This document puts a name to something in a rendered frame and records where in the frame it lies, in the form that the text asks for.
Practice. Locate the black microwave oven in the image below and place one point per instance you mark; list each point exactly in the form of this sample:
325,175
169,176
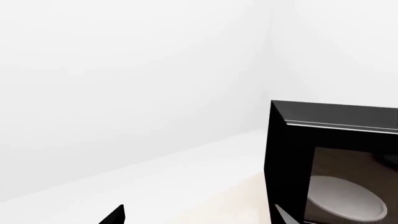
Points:
289,163

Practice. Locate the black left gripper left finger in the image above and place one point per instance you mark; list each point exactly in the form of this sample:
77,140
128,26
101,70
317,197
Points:
116,217

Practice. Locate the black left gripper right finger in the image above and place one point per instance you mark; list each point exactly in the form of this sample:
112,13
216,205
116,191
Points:
285,217

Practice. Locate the white round plate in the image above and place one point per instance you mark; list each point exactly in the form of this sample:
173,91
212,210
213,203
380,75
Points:
345,198

